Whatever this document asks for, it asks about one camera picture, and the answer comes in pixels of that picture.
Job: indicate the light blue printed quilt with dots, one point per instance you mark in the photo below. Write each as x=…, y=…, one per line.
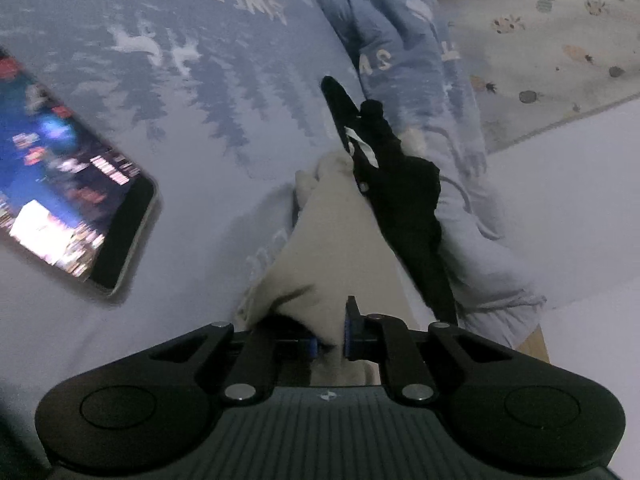
x=425, y=35

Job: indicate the wooden headboard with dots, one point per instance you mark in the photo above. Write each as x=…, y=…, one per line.
x=535, y=347

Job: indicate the light blue printed bed sheet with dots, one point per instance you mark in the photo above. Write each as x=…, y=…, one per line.
x=200, y=85

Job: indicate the beige garment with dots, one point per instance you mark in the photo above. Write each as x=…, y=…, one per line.
x=325, y=240

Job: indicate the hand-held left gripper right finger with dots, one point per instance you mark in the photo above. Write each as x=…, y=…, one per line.
x=348, y=335

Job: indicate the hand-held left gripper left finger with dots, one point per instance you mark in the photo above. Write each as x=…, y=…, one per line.
x=313, y=349

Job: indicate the black tablet with lit screen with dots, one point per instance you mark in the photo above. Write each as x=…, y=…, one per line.
x=60, y=185

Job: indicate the black garment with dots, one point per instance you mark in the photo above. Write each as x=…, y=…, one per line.
x=405, y=195

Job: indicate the fruit-print cloth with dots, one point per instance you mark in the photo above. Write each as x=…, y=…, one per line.
x=540, y=35

